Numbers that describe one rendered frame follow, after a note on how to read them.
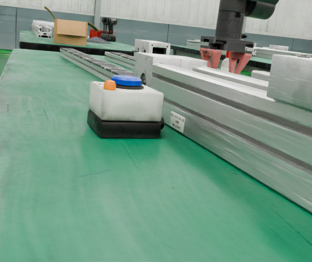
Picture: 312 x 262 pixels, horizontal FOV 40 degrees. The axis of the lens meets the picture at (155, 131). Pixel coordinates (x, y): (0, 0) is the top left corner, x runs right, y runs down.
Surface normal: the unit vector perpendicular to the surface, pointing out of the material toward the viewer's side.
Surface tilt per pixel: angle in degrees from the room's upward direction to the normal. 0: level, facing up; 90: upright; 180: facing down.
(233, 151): 90
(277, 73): 90
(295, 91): 90
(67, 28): 68
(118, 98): 90
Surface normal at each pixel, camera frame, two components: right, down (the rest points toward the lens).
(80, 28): 0.26, -0.12
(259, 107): -0.93, -0.01
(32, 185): 0.10, -0.97
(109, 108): 0.36, 0.25
